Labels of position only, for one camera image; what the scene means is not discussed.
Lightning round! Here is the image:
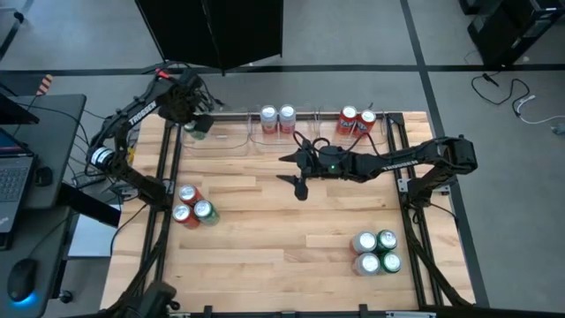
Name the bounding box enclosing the dark grey desk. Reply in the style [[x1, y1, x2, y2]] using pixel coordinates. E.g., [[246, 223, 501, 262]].
[[0, 94, 88, 318]]

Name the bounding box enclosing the black bulky device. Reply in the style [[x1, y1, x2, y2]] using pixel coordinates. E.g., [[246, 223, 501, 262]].
[[125, 281, 181, 318]]

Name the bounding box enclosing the black folding screen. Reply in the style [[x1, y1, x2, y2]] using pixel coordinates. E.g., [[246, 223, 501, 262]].
[[133, 0, 284, 75]]

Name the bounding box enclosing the black floor cable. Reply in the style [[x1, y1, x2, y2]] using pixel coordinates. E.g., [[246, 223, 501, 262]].
[[470, 72, 531, 118]]

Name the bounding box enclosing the black computer mouse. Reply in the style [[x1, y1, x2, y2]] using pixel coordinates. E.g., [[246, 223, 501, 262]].
[[6, 258, 39, 304]]

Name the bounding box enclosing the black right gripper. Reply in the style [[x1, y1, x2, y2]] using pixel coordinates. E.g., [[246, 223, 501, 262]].
[[276, 143, 354, 202]]

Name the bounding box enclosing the black laptop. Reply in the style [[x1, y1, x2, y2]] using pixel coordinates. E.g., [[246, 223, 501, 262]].
[[0, 126, 36, 251]]

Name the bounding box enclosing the black monitor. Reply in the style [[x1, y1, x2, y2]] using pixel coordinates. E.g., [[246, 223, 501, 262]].
[[0, 93, 41, 126]]

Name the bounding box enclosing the white floor cable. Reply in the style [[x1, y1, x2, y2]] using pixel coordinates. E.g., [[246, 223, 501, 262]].
[[513, 94, 565, 126]]

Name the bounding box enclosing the black cabinet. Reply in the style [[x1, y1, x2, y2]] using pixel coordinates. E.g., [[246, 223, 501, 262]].
[[466, 0, 565, 68]]

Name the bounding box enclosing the black power adapter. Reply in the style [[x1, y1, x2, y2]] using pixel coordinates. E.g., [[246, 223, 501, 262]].
[[71, 170, 107, 189]]

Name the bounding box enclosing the small black desk object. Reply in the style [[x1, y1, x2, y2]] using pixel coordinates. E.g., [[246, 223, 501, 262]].
[[34, 166, 55, 187]]

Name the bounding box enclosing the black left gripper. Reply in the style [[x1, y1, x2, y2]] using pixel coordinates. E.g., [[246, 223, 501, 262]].
[[156, 70, 215, 134]]

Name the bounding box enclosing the grey clamp bracket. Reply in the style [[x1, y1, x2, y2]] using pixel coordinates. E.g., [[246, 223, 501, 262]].
[[430, 178, 458, 196]]

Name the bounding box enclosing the black desk leg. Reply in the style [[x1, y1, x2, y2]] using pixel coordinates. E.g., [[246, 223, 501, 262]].
[[56, 181, 123, 229]]

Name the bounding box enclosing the orange black striped marker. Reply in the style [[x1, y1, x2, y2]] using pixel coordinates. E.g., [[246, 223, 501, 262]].
[[34, 73, 55, 98]]

